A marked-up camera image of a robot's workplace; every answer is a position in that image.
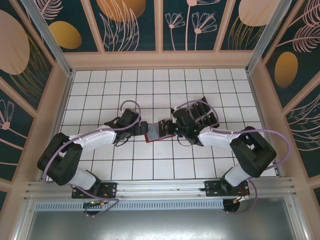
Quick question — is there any aluminium table edge rail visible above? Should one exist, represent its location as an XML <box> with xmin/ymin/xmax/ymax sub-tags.
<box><xmin>37</xmin><ymin>71</ymin><xmax>75</xmax><ymax>182</ymax></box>
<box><xmin>246</xmin><ymin>71</ymin><xmax>285</xmax><ymax>179</ymax></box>

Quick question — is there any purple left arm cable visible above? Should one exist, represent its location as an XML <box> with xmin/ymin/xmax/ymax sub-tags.
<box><xmin>42</xmin><ymin>99</ymin><xmax>142</xmax><ymax>218</ymax></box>

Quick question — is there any aluminium corner post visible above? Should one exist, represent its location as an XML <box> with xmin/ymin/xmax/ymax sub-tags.
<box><xmin>244</xmin><ymin>0</ymin><xmax>295</xmax><ymax>75</ymax></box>
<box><xmin>19</xmin><ymin>0</ymin><xmax>77</xmax><ymax>77</ymax></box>

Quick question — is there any grey metal sheet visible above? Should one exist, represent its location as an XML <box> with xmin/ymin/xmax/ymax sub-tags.
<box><xmin>14</xmin><ymin>209</ymin><xmax>307</xmax><ymax>240</ymax></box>

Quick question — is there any aluminium frame beam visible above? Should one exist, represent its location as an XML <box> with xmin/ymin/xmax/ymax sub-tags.
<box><xmin>23</xmin><ymin>176</ymin><xmax>297</xmax><ymax>201</ymax></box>

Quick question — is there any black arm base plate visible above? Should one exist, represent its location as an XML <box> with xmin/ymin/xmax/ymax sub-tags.
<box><xmin>203</xmin><ymin>179</ymin><xmax>251</xmax><ymax>198</ymax></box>
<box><xmin>71</xmin><ymin>181</ymin><xmax>118</xmax><ymax>200</ymax></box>

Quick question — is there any red leather card holder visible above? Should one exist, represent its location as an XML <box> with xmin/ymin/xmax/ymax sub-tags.
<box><xmin>143</xmin><ymin>123</ymin><xmax>176</xmax><ymax>144</ymax></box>

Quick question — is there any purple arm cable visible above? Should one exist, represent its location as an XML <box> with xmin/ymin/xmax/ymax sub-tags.
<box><xmin>173</xmin><ymin>99</ymin><xmax>292</xmax><ymax>215</ymax></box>
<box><xmin>42</xmin><ymin>99</ymin><xmax>142</xmax><ymax>218</ymax></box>

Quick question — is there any slotted grey cable duct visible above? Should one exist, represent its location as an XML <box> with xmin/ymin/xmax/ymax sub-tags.
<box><xmin>34</xmin><ymin>199</ymin><xmax>225</xmax><ymax>211</ymax></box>

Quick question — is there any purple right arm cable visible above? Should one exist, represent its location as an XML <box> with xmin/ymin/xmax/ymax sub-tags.
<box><xmin>173</xmin><ymin>99</ymin><xmax>292</xmax><ymax>215</ymax></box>

